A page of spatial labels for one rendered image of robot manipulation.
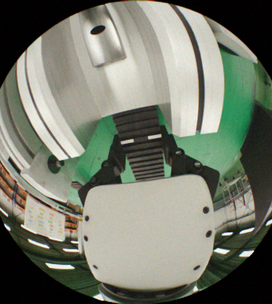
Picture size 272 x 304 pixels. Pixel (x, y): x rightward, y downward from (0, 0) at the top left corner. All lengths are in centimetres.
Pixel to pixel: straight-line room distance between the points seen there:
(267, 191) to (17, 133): 53
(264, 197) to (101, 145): 45
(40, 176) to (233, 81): 32
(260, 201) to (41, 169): 51
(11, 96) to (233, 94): 33
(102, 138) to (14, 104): 17
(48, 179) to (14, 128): 10
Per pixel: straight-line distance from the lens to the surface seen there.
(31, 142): 17
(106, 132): 15
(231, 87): 19
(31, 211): 303
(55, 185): 18
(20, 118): 17
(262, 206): 39
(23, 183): 162
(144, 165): 15
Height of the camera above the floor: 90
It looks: 43 degrees down
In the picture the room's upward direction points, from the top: 178 degrees clockwise
